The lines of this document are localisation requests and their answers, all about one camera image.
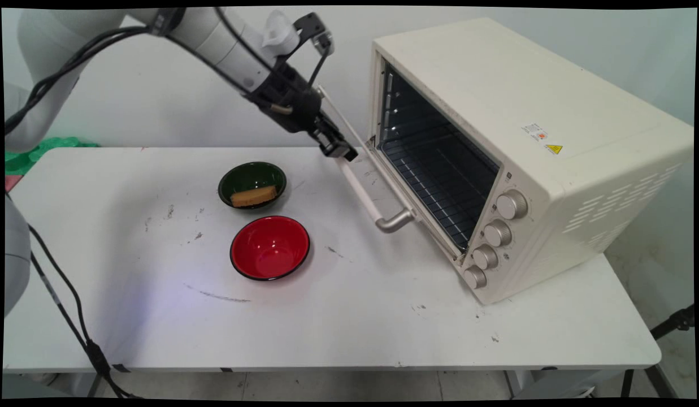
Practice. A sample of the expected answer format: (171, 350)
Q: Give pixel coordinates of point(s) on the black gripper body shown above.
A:
(290, 96)

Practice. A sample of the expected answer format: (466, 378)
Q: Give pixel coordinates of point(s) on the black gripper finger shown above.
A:
(332, 131)
(341, 151)

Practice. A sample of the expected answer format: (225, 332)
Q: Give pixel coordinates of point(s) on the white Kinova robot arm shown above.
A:
(213, 39)

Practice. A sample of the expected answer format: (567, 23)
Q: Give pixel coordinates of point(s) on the translucent white plastic cover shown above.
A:
(278, 34)

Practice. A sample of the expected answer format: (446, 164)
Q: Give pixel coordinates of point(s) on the dark green bowl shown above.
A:
(242, 175)

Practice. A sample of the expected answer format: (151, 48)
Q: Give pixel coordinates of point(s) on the orange-brown bread slice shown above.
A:
(253, 196)

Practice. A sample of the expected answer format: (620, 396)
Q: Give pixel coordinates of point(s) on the red bowl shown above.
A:
(270, 249)

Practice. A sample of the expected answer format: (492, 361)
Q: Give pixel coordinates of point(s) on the cream toaster oven body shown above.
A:
(496, 85)

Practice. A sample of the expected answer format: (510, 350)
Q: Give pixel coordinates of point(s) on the silver oven knob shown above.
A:
(474, 277)
(512, 204)
(498, 232)
(485, 256)

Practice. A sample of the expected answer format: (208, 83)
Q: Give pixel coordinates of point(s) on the white label sticker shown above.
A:
(535, 131)

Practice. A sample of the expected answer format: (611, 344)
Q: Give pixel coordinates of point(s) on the yellow warning sticker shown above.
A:
(554, 149)

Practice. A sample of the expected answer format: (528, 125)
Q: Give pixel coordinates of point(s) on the green bubble wrap sheet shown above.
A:
(27, 155)

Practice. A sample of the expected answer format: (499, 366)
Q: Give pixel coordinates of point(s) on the pink foam piece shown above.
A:
(11, 183)

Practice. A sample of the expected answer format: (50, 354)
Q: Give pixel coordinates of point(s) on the black table leg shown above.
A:
(628, 383)
(661, 381)
(94, 384)

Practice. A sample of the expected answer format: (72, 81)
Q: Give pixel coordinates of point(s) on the black tripod leg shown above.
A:
(680, 321)

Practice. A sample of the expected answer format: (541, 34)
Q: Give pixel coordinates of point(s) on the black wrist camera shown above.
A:
(311, 25)

